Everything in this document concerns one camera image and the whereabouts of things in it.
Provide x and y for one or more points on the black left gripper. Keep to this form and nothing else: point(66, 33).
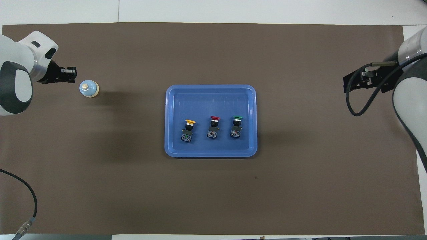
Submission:
point(55, 75)

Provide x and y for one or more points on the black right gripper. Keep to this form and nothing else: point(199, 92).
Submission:
point(375, 81)

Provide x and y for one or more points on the light blue desk bell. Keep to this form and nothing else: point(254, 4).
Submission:
point(91, 90)

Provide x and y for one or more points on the yellow push button switch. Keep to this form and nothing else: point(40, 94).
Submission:
point(186, 136)

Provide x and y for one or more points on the green push button switch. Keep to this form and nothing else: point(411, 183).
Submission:
point(236, 132)

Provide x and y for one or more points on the red push button switch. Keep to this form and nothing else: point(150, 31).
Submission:
point(212, 133)

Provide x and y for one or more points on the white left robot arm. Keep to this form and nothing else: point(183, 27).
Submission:
point(13, 83)

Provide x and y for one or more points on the blue plastic tray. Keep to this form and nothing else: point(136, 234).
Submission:
point(210, 103)

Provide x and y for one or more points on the brown table mat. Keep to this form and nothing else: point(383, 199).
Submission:
point(213, 200)

